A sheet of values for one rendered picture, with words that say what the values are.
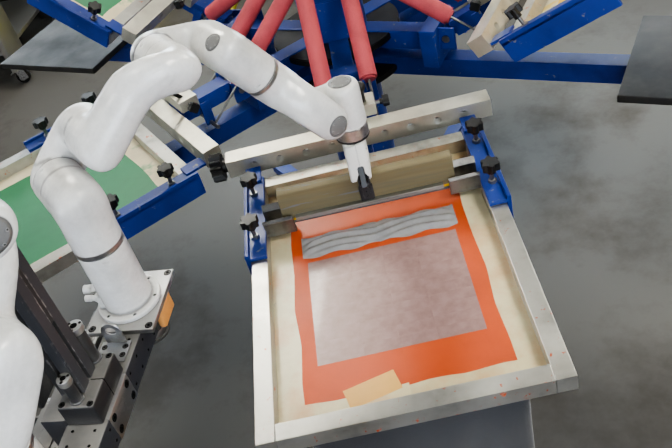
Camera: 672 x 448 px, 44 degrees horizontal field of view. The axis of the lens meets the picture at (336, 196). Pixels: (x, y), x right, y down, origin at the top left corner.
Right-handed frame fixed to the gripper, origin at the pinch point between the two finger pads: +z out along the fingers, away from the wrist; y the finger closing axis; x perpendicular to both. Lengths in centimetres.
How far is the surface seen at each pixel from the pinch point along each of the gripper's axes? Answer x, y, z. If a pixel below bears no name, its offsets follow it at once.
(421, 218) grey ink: 10.8, 6.4, 7.4
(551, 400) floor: 40, -7, 103
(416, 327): 4.2, 37.4, 8.4
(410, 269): 5.7, 21.0, 8.3
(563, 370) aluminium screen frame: 28, 58, 5
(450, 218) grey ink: 17.1, 8.1, 7.9
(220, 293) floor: -69, -88, 104
